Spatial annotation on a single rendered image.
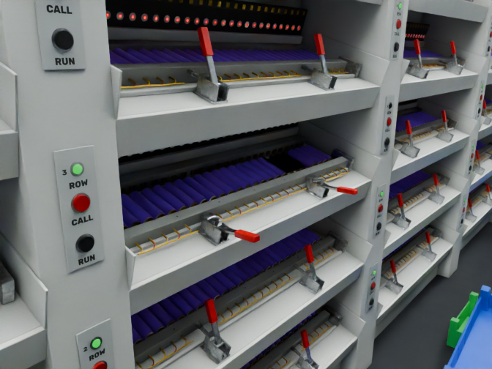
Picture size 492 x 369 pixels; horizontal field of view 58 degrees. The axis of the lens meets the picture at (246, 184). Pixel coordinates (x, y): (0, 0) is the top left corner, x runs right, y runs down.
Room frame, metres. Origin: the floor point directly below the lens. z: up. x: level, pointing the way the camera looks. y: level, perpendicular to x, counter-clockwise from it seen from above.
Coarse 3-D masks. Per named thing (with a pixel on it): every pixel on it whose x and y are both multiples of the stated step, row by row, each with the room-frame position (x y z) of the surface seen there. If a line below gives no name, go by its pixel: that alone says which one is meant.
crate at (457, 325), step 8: (472, 296) 1.18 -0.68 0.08; (472, 304) 1.18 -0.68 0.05; (464, 312) 1.15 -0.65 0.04; (456, 320) 1.05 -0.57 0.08; (464, 320) 1.16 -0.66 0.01; (456, 328) 1.04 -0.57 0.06; (448, 336) 1.05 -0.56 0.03; (456, 336) 1.03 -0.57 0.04; (448, 344) 1.05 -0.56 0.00; (456, 344) 1.03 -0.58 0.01
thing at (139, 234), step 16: (336, 160) 0.89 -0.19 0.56; (288, 176) 0.77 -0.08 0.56; (304, 176) 0.79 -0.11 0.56; (320, 176) 0.84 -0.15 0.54; (336, 176) 0.85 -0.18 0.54; (240, 192) 0.68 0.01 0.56; (256, 192) 0.69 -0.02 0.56; (272, 192) 0.72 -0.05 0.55; (192, 208) 0.60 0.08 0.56; (208, 208) 0.61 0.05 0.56; (224, 208) 0.63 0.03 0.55; (256, 208) 0.67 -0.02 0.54; (144, 224) 0.54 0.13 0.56; (160, 224) 0.54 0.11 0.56; (176, 224) 0.56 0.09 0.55; (192, 224) 0.59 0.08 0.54; (128, 240) 0.50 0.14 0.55; (144, 240) 0.52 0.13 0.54
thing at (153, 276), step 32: (288, 128) 0.97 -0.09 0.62; (320, 128) 0.99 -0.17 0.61; (160, 160) 0.70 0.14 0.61; (352, 160) 0.91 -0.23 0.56; (256, 224) 0.64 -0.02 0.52; (288, 224) 0.68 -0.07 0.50; (128, 256) 0.44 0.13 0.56; (160, 256) 0.51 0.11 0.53; (192, 256) 0.53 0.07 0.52; (224, 256) 0.57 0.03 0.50; (160, 288) 0.49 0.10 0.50
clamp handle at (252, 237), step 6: (222, 222) 0.58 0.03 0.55; (222, 228) 0.56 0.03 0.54; (228, 228) 0.56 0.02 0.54; (234, 234) 0.55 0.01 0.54; (240, 234) 0.54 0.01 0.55; (246, 234) 0.54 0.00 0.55; (252, 234) 0.53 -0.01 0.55; (246, 240) 0.53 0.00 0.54; (252, 240) 0.53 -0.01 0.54; (258, 240) 0.53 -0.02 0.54
